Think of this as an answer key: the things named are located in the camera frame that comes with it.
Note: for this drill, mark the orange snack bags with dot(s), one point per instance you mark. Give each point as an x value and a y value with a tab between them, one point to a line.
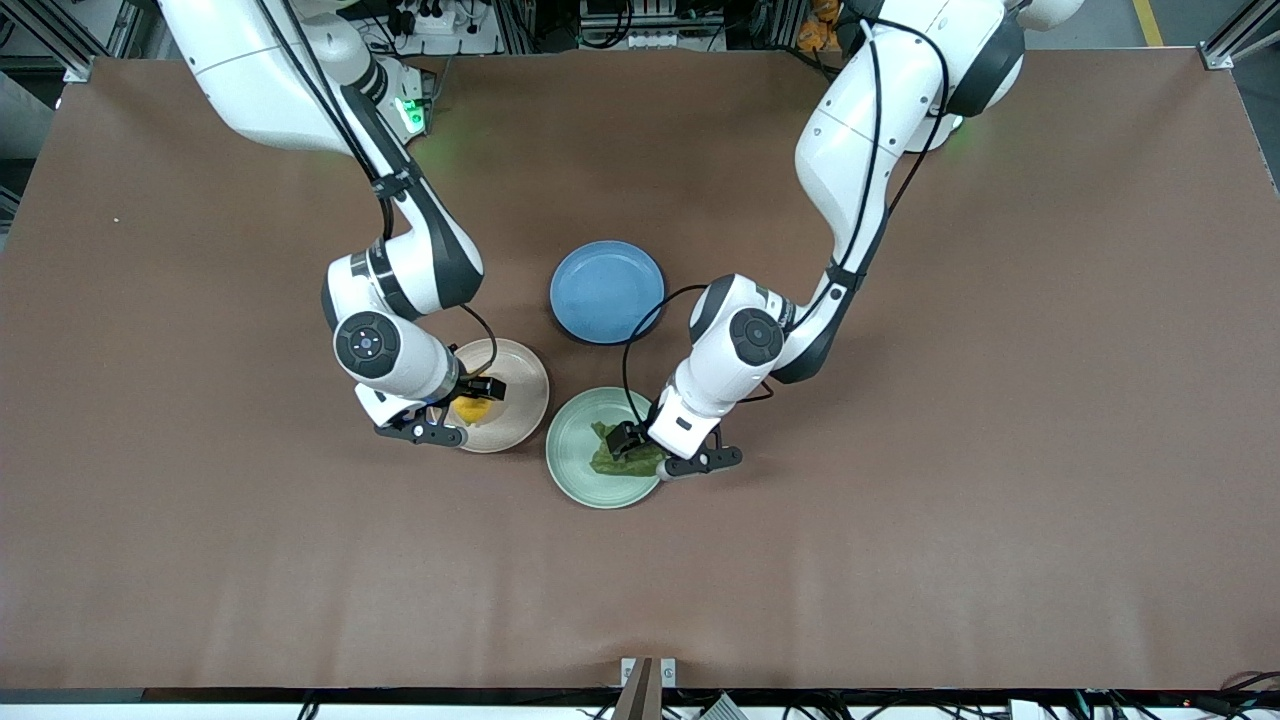
820	30

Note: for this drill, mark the grey metal bracket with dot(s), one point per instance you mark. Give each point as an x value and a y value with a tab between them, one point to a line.
668	672

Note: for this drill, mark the green lettuce leaf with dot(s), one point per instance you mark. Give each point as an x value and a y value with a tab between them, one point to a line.
610	462

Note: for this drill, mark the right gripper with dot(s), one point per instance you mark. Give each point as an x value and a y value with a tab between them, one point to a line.
480	388

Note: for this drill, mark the blue plate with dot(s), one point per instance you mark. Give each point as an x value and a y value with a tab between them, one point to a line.
600	290

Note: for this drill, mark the grey ridged device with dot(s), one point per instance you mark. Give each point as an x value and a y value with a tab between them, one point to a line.
722	710

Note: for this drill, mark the pale green plate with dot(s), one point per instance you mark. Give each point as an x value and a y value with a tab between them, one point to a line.
580	485

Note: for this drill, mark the beige plate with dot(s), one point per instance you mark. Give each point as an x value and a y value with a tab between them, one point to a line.
520	400

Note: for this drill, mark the brown post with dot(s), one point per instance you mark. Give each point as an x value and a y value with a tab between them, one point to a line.
640	695

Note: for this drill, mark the aluminium frame strut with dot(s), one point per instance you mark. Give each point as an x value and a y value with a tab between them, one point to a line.
1215	58
80	70

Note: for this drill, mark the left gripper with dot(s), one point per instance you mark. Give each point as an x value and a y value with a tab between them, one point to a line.
629	436

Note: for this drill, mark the white power strip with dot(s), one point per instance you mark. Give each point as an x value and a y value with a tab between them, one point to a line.
470	40

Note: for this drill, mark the yellow lemon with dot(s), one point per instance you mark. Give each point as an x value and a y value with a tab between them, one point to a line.
472	412

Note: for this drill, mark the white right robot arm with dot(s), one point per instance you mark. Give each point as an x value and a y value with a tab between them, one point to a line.
260	90

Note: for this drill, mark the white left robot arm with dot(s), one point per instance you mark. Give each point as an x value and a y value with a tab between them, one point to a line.
850	150

